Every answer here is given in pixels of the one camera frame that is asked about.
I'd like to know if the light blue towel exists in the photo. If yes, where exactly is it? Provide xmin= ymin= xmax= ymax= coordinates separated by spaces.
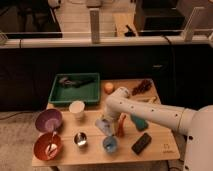
xmin=95 ymin=118 xmax=113 ymax=136

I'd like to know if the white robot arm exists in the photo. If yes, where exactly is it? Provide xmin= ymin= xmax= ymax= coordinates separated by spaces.
xmin=105 ymin=87 xmax=213 ymax=171

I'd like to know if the blue plastic cup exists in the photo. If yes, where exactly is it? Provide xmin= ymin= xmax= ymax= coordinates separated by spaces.
xmin=102 ymin=136 xmax=117 ymax=153

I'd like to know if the small metal cup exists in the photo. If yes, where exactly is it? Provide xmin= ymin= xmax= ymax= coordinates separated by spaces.
xmin=74 ymin=132 xmax=87 ymax=148

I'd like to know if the teal sponge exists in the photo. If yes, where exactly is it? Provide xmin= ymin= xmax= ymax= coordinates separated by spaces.
xmin=130 ymin=115 xmax=148 ymax=131

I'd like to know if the wooden table board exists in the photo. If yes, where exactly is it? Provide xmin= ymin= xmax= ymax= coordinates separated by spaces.
xmin=32 ymin=81 xmax=180 ymax=167

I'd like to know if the black rectangular block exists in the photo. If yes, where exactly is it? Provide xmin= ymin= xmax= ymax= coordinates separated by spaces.
xmin=131 ymin=133 xmax=152 ymax=155

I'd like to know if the banana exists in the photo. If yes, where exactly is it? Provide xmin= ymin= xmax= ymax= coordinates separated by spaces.
xmin=138 ymin=96 xmax=157 ymax=103

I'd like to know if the purple grapes bunch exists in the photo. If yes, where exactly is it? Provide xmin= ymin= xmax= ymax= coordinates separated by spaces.
xmin=132 ymin=79 xmax=152 ymax=95

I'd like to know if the green plastic tray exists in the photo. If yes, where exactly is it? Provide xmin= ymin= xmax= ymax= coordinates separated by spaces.
xmin=48 ymin=73 xmax=101 ymax=106

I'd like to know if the dark tool in tray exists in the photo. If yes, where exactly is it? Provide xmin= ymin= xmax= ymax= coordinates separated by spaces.
xmin=59 ymin=77 xmax=93 ymax=88

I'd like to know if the purple bowl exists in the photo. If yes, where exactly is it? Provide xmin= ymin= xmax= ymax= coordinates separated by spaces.
xmin=35 ymin=108 xmax=62 ymax=133

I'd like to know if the white spoon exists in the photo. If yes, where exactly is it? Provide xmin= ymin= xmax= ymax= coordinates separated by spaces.
xmin=47 ymin=131 xmax=57 ymax=155

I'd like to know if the red bowl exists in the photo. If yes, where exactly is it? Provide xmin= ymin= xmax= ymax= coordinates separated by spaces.
xmin=34 ymin=133 xmax=62 ymax=161

